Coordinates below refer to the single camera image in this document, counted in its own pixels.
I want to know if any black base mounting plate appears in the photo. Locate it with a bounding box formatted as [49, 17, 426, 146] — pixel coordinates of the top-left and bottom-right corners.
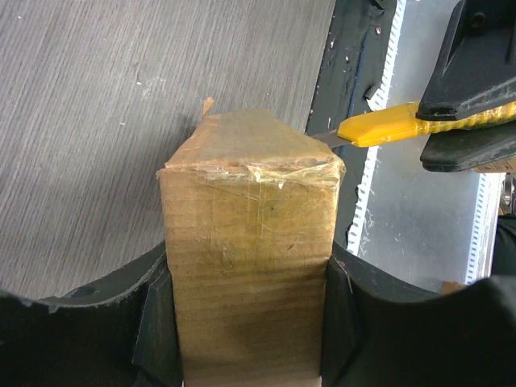
[304, 0, 400, 249]

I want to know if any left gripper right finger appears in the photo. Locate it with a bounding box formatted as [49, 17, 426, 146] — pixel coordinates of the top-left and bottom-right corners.
[321, 245, 515, 386]

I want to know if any brown cardboard express box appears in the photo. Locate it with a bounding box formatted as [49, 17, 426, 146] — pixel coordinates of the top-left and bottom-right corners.
[157, 101, 345, 386]

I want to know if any white slotted cable duct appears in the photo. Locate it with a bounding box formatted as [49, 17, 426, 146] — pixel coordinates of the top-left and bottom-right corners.
[347, 1, 406, 256]

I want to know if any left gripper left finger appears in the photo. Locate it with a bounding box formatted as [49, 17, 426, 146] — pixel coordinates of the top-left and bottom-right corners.
[1, 243, 182, 386]

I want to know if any yellow utility knife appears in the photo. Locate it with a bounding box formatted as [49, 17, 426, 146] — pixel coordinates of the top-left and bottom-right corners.
[313, 102, 515, 148]

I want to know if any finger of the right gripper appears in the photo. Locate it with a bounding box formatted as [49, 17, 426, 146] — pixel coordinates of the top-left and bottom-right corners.
[416, 1, 515, 120]
[420, 123, 515, 173]

